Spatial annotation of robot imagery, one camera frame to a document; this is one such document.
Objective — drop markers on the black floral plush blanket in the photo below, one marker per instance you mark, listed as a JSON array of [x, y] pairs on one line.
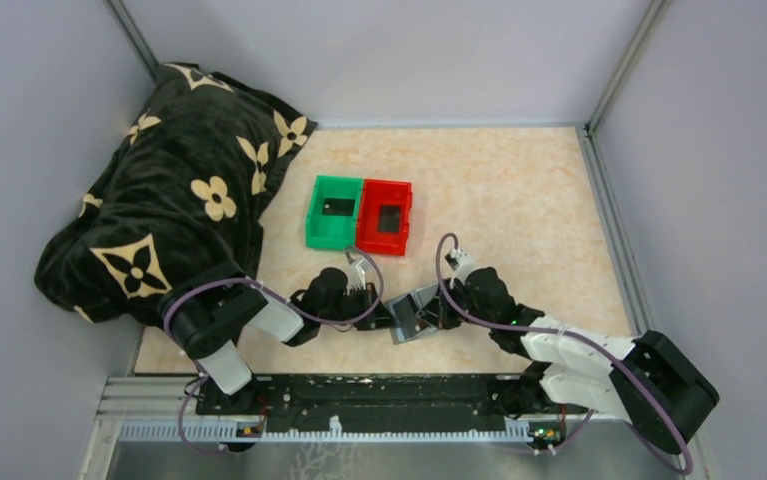
[[184, 191]]

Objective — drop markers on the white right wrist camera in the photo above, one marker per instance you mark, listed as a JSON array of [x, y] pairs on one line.
[[461, 263]]

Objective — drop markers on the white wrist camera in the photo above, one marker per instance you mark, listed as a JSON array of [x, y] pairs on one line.
[[461, 263], [356, 272]]

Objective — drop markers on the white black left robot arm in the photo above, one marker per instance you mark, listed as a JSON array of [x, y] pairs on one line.
[[206, 316]]

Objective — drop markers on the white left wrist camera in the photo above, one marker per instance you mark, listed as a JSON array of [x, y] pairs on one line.
[[356, 272]]

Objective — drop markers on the grey leather card holder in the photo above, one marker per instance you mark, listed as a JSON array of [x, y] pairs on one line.
[[412, 315]]

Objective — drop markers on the green plastic bin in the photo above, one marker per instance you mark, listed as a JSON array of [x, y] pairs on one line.
[[332, 216]]

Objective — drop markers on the slotted grey cable duct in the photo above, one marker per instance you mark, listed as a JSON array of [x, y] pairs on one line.
[[226, 431]]

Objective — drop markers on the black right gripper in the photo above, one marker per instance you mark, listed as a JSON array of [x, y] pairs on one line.
[[437, 313]]

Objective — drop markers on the grey credit card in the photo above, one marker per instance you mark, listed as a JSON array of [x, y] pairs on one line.
[[338, 207]]

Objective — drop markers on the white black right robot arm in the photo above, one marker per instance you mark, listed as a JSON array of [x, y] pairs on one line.
[[645, 381]]

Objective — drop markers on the red plastic bin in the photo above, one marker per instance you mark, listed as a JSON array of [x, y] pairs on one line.
[[377, 192]]

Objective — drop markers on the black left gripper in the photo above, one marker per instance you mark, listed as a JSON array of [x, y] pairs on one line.
[[379, 319]]

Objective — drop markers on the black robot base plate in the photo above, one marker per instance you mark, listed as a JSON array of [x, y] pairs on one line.
[[410, 403]]

